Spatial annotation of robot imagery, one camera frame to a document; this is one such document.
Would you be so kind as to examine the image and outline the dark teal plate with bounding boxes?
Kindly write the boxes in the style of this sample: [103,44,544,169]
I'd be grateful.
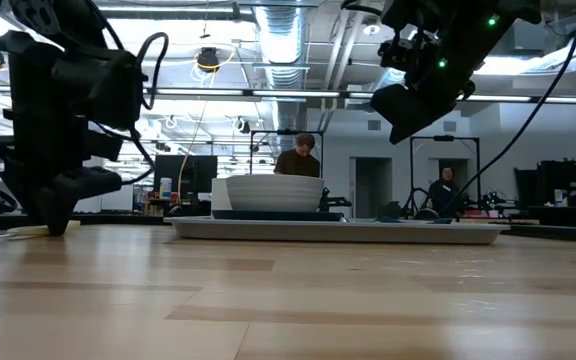
[211,209,345,223]

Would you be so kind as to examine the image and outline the grey plastic tray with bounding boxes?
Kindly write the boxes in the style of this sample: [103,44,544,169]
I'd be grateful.
[163,215,512,246]

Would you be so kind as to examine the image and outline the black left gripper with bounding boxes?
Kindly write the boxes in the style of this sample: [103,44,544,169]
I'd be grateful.
[0,30,124,237]

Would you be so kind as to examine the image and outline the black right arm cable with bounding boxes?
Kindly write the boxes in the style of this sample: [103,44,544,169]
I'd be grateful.
[440,0,576,211]

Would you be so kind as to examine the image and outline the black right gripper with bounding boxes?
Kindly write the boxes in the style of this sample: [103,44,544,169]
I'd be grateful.
[370,29,470,146]

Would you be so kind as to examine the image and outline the black rig frame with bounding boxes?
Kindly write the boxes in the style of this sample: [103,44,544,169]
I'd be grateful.
[409,134,482,211]
[249,128,325,177]

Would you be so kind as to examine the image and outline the long ceiling light strip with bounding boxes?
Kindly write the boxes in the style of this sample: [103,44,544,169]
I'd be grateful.
[0,84,576,105]

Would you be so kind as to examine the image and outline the white cabinet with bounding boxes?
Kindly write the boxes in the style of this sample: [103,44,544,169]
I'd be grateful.
[100,187,135,212]

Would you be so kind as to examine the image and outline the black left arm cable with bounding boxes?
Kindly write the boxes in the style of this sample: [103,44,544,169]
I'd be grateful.
[85,32,170,187]

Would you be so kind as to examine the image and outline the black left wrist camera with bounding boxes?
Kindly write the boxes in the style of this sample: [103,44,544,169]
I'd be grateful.
[50,47,147,132]

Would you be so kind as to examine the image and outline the person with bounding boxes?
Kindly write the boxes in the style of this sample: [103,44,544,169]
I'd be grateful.
[273,133,322,179]
[426,166,467,216]

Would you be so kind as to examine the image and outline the navy cloth napkin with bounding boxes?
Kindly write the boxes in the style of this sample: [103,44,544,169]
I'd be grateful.
[372,215,454,225]

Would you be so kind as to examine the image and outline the white column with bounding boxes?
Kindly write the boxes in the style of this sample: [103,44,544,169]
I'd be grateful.
[75,192,105,214]

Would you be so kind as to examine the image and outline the yellow-handled knife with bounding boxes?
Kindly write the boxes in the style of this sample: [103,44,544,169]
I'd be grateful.
[0,220,82,246]

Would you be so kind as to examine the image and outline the silver ceiling duct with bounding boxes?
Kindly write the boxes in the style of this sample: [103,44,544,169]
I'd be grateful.
[253,4,310,132]

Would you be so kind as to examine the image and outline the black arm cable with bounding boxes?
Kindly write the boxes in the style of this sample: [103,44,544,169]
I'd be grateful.
[85,32,170,187]
[440,0,576,211]

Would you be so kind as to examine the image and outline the black monitor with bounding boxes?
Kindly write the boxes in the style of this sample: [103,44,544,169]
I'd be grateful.
[153,154,218,204]

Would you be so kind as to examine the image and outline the white bowl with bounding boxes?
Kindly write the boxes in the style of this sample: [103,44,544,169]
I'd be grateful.
[225,173,326,213]

